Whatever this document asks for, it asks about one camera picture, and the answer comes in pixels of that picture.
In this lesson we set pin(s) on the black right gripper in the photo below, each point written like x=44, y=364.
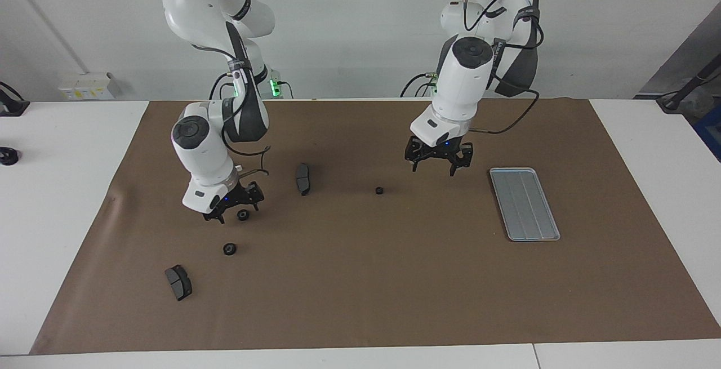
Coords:
x=242, y=194

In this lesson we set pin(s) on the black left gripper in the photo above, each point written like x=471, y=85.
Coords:
x=439, y=152

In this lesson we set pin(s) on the large black bearing gear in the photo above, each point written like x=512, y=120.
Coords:
x=243, y=215
x=229, y=249

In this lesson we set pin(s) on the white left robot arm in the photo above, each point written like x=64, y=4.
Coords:
x=462, y=87

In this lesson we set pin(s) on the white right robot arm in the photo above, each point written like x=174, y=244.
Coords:
x=203, y=160

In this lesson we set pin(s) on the silver metal tray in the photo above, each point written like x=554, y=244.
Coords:
x=524, y=205

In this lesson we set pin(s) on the dark grey brake pad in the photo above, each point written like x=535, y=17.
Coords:
x=303, y=179
x=179, y=283

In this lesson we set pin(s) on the brown paper table mat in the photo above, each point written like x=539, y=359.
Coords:
x=366, y=279

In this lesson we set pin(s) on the black round knob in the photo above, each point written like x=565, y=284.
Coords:
x=8, y=156

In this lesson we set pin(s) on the black table clamp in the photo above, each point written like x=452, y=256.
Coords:
x=11, y=107

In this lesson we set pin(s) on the black stand leg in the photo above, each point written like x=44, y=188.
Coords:
x=690, y=84

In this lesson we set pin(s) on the blue crate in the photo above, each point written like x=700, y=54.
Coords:
x=711, y=132

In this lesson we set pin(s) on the white wall socket box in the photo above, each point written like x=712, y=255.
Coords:
x=87, y=87

